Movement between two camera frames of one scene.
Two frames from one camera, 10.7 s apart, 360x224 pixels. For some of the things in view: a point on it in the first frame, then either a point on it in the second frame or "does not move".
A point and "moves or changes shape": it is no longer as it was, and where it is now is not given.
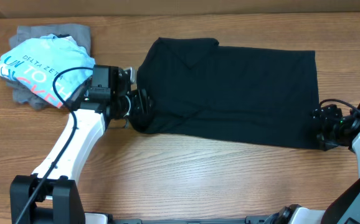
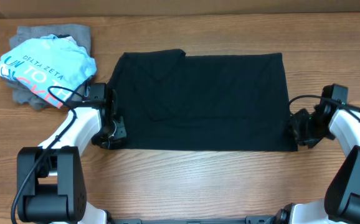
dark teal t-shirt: (248, 95) moves or changes shape
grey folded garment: (81, 33) does not move
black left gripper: (141, 104) → (121, 132)
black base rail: (250, 219) does not move
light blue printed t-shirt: (33, 66) does not move
